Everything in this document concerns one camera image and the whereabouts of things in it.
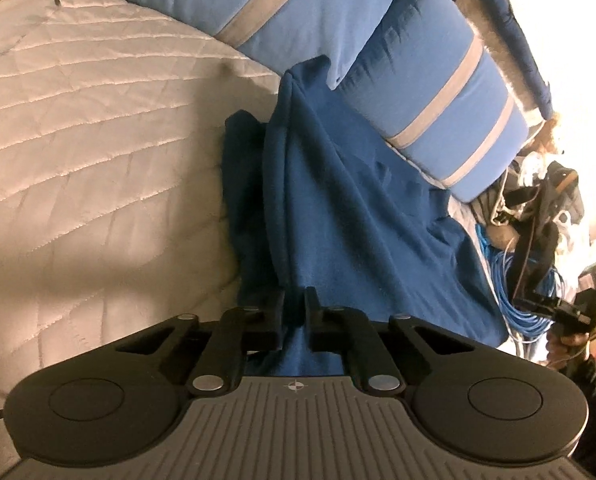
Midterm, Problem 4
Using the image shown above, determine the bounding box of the dark blue sweatshirt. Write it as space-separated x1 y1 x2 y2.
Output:
221 54 511 378

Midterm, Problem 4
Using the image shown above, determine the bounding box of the person's right hand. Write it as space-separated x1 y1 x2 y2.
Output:
546 325 589 370

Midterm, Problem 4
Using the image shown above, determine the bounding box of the brown teddy bear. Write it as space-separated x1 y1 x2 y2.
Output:
529 113 563 155

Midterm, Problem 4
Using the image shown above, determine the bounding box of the right blue striped pillow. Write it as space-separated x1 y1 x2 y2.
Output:
337 0 528 202

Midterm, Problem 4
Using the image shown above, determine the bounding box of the navy folded blanket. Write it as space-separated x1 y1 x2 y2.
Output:
456 0 554 120

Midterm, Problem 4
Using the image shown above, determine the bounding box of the blue coiled cable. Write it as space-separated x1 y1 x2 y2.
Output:
477 224 572 346

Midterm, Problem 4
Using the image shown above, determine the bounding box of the black bag with straps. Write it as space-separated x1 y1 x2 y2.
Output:
475 162 584 303

